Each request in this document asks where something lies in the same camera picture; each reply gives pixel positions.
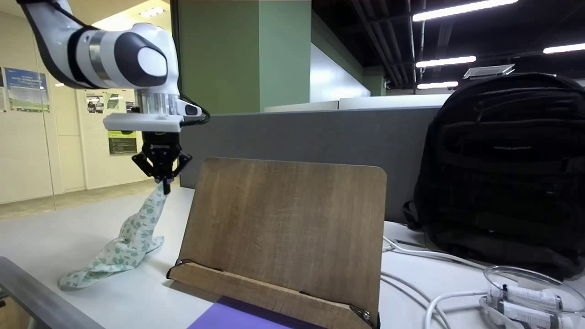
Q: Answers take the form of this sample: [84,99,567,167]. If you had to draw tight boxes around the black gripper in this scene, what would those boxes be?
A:
[132,132,192,196]

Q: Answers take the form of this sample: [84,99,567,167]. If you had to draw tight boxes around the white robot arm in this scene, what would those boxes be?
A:
[17,0,210,194]

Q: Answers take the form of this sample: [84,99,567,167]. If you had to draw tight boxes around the wooden book stand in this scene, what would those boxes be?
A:
[168,158,388,329]

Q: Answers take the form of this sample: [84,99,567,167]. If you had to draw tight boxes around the purple paper sheet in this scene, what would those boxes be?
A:
[188,299,320,329]

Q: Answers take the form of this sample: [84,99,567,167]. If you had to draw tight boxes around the black backpack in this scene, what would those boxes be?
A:
[402,74,585,280]

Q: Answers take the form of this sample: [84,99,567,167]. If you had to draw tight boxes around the white cable adapters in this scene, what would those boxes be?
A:
[481,286,585,329]

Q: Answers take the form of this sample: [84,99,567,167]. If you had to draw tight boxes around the floral light green cloth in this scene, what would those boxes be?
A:
[57,183,166,291]

